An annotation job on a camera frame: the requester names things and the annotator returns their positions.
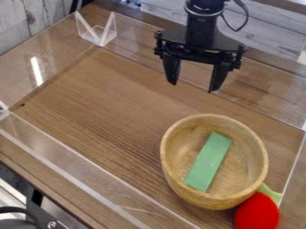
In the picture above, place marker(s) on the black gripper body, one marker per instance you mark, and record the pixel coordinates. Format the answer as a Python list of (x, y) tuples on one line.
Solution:
[(214, 49)]

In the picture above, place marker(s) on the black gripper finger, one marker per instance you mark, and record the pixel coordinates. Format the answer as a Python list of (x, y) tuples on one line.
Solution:
[(218, 76), (171, 63)]

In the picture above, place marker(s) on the brown wooden bowl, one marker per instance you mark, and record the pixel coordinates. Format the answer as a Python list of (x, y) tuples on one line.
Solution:
[(242, 170)]

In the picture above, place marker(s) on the green foam block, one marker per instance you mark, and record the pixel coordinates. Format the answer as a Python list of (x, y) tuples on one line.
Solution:
[(207, 162)]

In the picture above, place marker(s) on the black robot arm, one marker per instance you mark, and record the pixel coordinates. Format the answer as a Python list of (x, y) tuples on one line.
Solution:
[(203, 13)]

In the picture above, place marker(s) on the red plush strawberry toy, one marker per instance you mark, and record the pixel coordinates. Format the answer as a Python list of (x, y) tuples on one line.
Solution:
[(258, 213)]

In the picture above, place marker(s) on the clear acrylic corner bracket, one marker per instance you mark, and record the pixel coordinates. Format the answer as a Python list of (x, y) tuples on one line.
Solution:
[(97, 35)]

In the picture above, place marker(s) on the clear acrylic enclosure wall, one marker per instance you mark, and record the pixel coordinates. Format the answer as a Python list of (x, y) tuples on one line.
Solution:
[(103, 201)]

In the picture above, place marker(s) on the black table clamp bracket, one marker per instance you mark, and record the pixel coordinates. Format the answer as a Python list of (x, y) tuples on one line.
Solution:
[(37, 218)]

